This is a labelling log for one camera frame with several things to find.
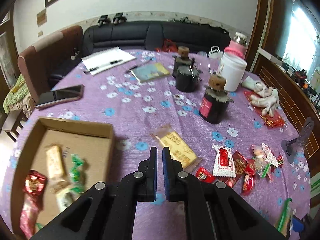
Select shallow cardboard box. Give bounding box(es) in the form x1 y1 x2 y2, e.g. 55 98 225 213
8 118 115 238

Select small red candy packet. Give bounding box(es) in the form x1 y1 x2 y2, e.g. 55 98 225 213
195 167 215 184

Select pink My Melody snack packet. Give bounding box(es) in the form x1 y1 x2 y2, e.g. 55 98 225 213
20 194 40 239

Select white work gloves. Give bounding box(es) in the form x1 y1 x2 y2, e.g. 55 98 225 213
241 76 279 117

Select black leather sofa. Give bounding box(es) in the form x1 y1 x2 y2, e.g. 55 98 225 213
47 20 232 86

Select green candy wrapper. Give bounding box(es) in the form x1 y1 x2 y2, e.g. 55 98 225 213
69 153 86 193

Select black smartphone pink case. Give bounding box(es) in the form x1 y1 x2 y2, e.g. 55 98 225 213
35 85 84 109

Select grey phone stand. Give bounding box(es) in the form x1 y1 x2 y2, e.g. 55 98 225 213
281 116 314 164

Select black pen on notepad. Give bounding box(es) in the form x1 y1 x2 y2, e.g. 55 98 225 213
83 60 123 74

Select green patterned cloth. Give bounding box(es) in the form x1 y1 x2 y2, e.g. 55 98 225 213
3 74 31 114

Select yellow cheese biscuit packet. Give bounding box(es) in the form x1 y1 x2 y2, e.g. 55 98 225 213
151 124 202 172

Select red envelope under gloves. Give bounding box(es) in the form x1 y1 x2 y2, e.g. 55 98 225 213
244 89 285 127

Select pink white candy packet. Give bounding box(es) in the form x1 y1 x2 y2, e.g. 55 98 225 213
250 142 284 183

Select black pot with leaf lid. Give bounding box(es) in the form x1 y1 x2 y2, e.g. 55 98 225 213
175 66 201 93

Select pink sleeved water bottle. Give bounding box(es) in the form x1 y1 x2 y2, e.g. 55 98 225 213
224 32 247 59

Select wooden cabinet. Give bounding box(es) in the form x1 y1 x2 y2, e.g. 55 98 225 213
245 0 319 176

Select black jar with red label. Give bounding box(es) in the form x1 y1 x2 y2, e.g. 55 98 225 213
199 73 234 124

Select white plastic canister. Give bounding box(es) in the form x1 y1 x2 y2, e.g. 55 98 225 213
218 53 247 92

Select wooden stool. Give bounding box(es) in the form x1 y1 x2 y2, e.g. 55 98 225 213
2 109 28 142

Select black jar with cork, rear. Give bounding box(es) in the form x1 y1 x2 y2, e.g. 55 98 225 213
172 46 195 78

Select green round cracker packet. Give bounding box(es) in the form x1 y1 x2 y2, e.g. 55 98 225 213
274 198 293 239

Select dark red foil snack packet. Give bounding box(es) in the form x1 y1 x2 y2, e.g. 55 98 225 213
23 170 47 197

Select brown armchair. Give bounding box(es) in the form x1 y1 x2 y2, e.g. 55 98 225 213
17 25 83 101

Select small yellow-blue booklet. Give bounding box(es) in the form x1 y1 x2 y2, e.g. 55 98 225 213
130 63 170 83

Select white paper notepad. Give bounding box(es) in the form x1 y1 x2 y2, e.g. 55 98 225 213
82 47 137 76

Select white red candy packet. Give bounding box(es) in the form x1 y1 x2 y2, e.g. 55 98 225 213
212 145 236 178

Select purple floral tablecloth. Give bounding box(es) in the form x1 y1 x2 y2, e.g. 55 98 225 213
1 50 310 239

